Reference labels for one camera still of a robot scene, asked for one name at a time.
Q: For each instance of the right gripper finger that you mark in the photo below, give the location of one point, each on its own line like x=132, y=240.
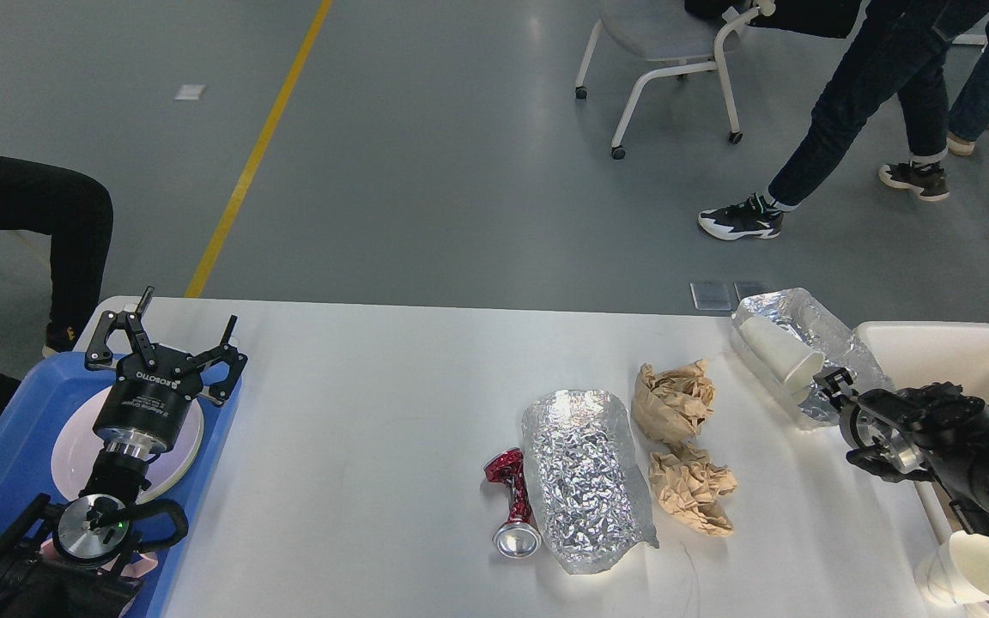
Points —
x=836, y=385

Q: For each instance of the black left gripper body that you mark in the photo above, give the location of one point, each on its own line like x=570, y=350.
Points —
x=148, y=405

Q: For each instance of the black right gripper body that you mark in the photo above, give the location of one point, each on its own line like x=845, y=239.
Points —
x=876, y=447

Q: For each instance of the pink plate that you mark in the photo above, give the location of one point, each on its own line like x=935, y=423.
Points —
x=77, y=447

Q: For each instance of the small silver foil bag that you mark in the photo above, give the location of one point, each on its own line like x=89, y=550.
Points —
x=796, y=310

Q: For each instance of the pink ribbed mug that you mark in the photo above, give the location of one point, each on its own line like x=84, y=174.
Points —
x=109, y=590

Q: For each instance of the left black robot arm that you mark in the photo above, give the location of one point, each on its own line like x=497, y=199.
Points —
x=104, y=458

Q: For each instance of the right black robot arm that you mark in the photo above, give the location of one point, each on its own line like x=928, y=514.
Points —
x=934, y=433

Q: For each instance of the white cup in foil bag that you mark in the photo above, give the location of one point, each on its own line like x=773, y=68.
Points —
x=790, y=363

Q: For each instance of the beige plastic bin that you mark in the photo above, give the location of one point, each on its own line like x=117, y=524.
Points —
x=914, y=354

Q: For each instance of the blue plastic tray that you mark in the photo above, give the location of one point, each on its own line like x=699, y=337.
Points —
x=46, y=399

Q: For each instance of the white paper cup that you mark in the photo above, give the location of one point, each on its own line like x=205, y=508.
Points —
x=957, y=573

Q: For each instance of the crumpled brown paper upper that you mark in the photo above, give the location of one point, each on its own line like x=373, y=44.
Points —
x=672, y=406

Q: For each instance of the crumpled brown paper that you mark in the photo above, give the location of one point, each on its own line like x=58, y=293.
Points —
x=672, y=406
x=688, y=485

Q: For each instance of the crumpled brown paper lower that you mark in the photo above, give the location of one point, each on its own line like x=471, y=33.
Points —
x=688, y=485

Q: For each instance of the person in black left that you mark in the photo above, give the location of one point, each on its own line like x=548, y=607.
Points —
x=76, y=213

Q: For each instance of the large silver foil bag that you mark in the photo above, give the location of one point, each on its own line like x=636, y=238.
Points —
x=590, y=500

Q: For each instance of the crushed red can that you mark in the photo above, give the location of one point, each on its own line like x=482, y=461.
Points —
x=517, y=538

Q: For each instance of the walking person black sneakers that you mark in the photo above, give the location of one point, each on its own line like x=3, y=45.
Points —
x=900, y=51

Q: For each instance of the grey white office chair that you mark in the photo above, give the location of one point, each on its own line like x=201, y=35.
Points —
x=663, y=32

